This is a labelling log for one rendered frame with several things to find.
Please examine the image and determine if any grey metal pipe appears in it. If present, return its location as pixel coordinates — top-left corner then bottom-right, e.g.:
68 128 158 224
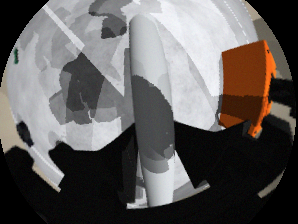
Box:
128 14 176 206

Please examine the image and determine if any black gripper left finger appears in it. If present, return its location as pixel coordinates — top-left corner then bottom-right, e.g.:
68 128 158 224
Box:
49 124 138 204

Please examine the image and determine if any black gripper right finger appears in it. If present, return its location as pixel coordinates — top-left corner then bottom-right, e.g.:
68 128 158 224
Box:
174 120 251 189

